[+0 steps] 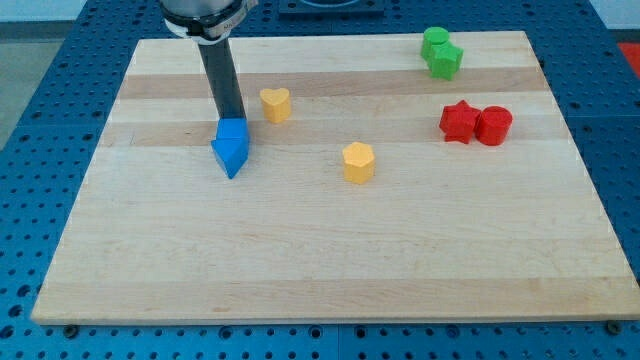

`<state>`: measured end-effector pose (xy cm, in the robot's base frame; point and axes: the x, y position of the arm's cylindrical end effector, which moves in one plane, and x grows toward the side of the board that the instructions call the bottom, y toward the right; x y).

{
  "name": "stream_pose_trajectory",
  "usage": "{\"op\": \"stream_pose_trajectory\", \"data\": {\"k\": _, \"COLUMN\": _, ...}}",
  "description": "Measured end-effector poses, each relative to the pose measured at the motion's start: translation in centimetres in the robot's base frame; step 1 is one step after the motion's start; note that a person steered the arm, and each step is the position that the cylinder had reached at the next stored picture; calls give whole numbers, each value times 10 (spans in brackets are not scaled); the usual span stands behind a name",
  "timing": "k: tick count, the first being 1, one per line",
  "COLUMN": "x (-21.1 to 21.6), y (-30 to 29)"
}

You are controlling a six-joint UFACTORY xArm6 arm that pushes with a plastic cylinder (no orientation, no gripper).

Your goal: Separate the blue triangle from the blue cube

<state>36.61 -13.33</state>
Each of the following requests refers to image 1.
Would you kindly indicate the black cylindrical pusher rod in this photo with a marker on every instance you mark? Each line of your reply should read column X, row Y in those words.
column 222, row 77

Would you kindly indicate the blue cube block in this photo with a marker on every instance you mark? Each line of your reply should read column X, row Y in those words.
column 232, row 128

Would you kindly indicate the blue triangle block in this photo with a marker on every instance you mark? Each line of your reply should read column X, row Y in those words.
column 231, row 154

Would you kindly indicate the yellow heart block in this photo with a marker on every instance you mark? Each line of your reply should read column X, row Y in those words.
column 276, row 104

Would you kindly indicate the yellow hexagon block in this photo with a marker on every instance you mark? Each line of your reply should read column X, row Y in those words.
column 358, row 162

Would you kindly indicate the wooden board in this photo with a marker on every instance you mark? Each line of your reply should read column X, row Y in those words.
column 443, row 231

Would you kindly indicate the green cylinder block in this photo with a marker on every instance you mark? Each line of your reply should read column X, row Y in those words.
column 433, row 36

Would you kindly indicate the green star block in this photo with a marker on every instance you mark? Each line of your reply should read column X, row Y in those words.
column 445, row 60

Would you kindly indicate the red star block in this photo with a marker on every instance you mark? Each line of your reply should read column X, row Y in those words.
column 458, row 122

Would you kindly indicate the red cylinder block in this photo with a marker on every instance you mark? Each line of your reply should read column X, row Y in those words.
column 493, row 125

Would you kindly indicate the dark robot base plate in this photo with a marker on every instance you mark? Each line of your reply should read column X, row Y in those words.
column 290, row 8

